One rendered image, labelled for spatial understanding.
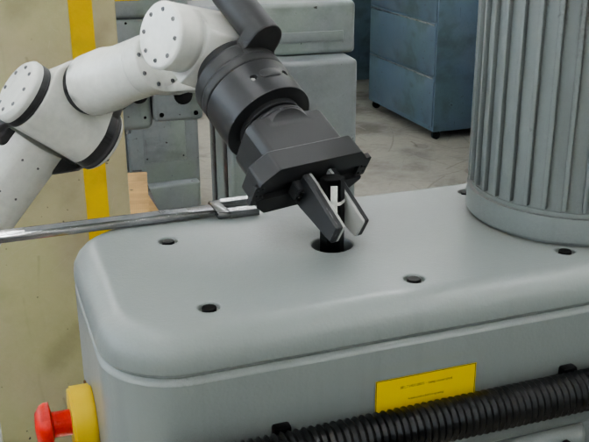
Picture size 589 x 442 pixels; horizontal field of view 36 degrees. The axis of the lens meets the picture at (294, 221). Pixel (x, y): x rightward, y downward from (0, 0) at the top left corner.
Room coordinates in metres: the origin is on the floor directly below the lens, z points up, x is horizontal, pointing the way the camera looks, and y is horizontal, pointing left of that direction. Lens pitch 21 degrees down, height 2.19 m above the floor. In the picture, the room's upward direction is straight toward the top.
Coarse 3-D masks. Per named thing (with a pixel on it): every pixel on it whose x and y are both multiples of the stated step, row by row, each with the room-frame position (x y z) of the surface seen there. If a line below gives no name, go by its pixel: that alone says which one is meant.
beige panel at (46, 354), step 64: (0, 0) 2.31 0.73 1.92; (64, 0) 2.36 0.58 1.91; (0, 64) 2.30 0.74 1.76; (64, 192) 2.34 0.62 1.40; (128, 192) 2.40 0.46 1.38; (0, 256) 2.28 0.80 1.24; (64, 256) 2.34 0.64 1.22; (0, 320) 2.27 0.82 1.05; (64, 320) 2.33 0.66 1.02; (0, 384) 2.27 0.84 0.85; (64, 384) 2.33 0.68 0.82
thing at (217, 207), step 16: (192, 208) 0.83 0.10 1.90; (208, 208) 0.83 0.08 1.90; (224, 208) 0.83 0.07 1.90; (240, 208) 0.83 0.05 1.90; (256, 208) 0.83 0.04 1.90; (64, 224) 0.79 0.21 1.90; (80, 224) 0.79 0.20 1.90; (96, 224) 0.79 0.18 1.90; (112, 224) 0.79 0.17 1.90; (128, 224) 0.80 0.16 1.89; (144, 224) 0.80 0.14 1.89; (0, 240) 0.76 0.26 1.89; (16, 240) 0.76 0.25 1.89
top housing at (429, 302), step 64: (448, 192) 0.89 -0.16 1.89; (128, 256) 0.73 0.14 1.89; (192, 256) 0.73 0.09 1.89; (256, 256) 0.73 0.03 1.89; (320, 256) 0.72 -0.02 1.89; (384, 256) 0.72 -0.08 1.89; (448, 256) 0.72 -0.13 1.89; (512, 256) 0.72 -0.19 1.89; (576, 256) 0.72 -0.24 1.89; (128, 320) 0.61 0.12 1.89; (192, 320) 0.60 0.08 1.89; (256, 320) 0.61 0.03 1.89; (320, 320) 0.62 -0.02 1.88; (384, 320) 0.63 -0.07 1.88; (448, 320) 0.65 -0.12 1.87; (512, 320) 0.67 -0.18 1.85; (576, 320) 0.69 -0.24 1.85; (128, 384) 0.58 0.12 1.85; (192, 384) 0.58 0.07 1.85; (256, 384) 0.59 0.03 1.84; (320, 384) 0.61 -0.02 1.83; (384, 384) 0.63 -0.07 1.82; (448, 384) 0.65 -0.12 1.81
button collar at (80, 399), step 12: (84, 384) 0.68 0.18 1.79; (72, 396) 0.67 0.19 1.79; (84, 396) 0.67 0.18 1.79; (72, 408) 0.66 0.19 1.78; (84, 408) 0.66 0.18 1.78; (72, 420) 0.65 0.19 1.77; (84, 420) 0.65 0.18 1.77; (96, 420) 0.65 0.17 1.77; (84, 432) 0.65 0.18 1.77; (96, 432) 0.65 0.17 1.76
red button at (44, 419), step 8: (40, 408) 0.66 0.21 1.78; (48, 408) 0.66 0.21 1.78; (40, 416) 0.66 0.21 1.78; (48, 416) 0.66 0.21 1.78; (56, 416) 0.66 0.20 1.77; (64, 416) 0.67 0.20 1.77; (40, 424) 0.65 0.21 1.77; (48, 424) 0.65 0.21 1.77; (56, 424) 0.66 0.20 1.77; (64, 424) 0.66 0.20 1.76; (40, 432) 0.65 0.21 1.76; (48, 432) 0.65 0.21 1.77; (56, 432) 0.66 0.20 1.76; (64, 432) 0.66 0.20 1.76; (72, 432) 0.66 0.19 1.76; (40, 440) 0.65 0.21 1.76; (48, 440) 0.65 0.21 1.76
